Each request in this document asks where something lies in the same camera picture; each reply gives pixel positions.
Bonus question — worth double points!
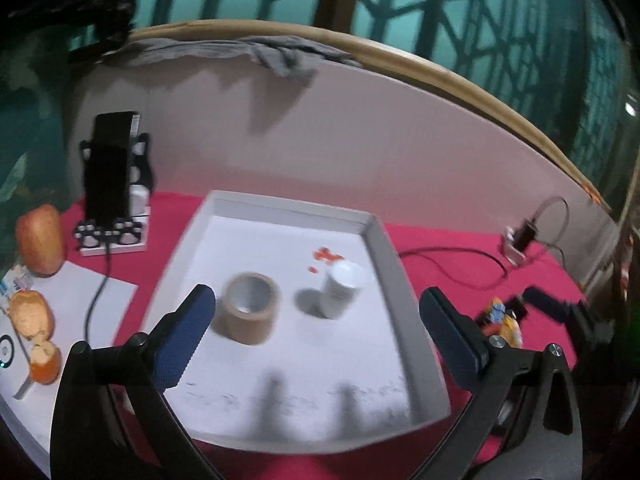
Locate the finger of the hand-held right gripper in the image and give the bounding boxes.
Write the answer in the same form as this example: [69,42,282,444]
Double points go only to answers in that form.
[522,286,576,322]

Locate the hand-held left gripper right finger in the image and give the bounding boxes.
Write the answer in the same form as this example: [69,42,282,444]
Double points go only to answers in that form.
[407,287,583,480]

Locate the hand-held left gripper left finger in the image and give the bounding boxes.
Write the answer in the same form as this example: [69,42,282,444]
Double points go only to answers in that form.
[50,284,223,480]

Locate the white shallow tray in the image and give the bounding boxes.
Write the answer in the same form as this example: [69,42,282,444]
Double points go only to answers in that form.
[142,190,451,456]

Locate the white power strip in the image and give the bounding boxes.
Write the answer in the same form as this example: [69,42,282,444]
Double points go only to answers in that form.
[504,227,531,266]

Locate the brown tape roll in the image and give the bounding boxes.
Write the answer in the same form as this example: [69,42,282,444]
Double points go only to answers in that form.
[210,272,283,346]

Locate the black plugged-in charger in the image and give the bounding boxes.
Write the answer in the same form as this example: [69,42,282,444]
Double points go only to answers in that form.
[515,220,540,251]

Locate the red tablecloth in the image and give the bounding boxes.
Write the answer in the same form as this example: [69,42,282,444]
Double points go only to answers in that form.
[0,192,601,480]

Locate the white paper sheet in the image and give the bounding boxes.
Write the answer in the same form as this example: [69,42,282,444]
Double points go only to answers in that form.
[0,259,138,401]

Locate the white plastic bottle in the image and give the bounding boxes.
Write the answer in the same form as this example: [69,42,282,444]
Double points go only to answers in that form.
[317,260,365,320]

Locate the orange round food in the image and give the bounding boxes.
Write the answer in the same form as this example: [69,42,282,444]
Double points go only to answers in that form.
[30,340,63,385]

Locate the small red scraps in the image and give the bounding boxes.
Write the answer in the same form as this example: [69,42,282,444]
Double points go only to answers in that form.
[307,246,343,273]

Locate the pale tan round food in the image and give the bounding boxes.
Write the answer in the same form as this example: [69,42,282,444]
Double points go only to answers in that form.
[7,290,56,341]

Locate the reddish yellow fruit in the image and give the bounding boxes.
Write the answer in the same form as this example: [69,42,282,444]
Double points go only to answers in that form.
[15,204,66,277]

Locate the paw print phone stand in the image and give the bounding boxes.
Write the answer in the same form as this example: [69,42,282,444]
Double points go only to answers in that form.
[75,132,153,256]

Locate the black smartphone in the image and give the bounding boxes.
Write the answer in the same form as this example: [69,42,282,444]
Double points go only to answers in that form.
[85,111,141,223]

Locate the small printed packet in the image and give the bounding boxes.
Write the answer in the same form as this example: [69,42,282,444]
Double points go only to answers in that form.
[0,267,33,296]

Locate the grey cloth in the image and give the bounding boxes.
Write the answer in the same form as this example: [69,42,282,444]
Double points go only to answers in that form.
[127,35,361,81]

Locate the dark window grille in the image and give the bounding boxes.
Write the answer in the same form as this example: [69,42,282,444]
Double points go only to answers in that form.
[65,0,640,191]

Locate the dark cloth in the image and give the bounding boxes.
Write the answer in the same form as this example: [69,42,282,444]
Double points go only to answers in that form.
[0,0,137,46]

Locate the long black table cable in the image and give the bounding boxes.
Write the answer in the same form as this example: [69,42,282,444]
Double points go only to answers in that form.
[397,247,511,291]

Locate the looped black charger cable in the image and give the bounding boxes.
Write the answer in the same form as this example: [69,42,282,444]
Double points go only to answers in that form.
[530,196,571,246]

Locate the black phone cable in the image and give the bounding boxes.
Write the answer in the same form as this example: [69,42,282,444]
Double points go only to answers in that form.
[82,240,113,346]

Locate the white device with black ring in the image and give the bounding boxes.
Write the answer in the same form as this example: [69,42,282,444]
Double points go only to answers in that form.
[0,330,23,371]

